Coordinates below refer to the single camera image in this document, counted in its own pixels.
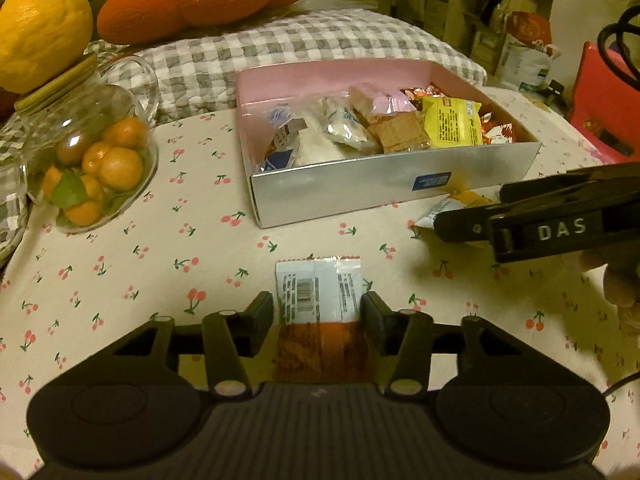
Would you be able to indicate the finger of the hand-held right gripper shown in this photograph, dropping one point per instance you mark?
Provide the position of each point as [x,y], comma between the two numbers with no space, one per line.
[565,185]
[465,227]

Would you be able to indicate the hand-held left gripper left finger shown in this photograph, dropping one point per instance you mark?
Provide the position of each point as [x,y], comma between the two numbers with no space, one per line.
[262,312]

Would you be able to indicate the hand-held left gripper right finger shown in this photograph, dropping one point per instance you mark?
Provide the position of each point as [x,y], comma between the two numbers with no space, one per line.
[371,312]

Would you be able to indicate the yellow white snack packet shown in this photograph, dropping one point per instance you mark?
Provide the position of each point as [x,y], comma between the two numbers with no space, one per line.
[440,210]

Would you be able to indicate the orange white snack packet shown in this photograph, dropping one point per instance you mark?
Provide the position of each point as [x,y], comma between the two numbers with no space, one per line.
[317,305]

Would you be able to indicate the pink cardboard box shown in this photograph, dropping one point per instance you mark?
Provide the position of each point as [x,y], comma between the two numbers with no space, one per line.
[390,180]

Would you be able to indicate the red white snack packet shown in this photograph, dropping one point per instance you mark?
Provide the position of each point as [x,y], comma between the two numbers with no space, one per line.
[425,92]

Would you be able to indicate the person's right hand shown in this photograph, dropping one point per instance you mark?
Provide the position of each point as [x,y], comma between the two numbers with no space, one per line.
[622,285]

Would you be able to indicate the red box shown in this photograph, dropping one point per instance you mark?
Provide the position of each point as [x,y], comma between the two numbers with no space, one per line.
[597,100]

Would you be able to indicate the brown cracker packet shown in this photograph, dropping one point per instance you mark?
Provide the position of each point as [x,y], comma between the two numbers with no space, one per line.
[402,132]

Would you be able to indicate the cherry print cloth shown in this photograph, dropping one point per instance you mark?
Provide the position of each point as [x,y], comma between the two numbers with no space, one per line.
[150,260]

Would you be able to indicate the orange white bag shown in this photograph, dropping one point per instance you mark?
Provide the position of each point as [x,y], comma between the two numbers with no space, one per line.
[530,50]

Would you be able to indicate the pink snack packet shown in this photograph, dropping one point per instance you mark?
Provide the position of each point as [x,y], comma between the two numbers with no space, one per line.
[382,100]

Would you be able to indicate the clear white snack packet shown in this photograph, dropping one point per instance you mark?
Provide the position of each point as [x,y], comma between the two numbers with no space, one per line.
[347,122]

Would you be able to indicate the blue white snack packet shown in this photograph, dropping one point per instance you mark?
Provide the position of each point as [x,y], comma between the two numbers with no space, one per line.
[282,135]

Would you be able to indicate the stack of cardboard boxes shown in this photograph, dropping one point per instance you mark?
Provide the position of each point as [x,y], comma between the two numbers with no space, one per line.
[475,5]

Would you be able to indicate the pile of kumquats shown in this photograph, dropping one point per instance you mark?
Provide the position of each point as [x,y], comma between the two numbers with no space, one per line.
[107,165]

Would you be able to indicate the grey checked pillow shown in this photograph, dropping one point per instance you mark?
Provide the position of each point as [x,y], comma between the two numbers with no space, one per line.
[280,45]

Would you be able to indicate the glass jar with wooden lid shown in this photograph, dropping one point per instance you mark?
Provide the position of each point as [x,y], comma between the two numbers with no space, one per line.
[60,125]

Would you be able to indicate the orange plush cushion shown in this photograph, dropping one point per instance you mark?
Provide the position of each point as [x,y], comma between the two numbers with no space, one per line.
[200,0]

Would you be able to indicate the yellow citrus fruit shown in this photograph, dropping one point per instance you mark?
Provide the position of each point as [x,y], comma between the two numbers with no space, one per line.
[40,30]

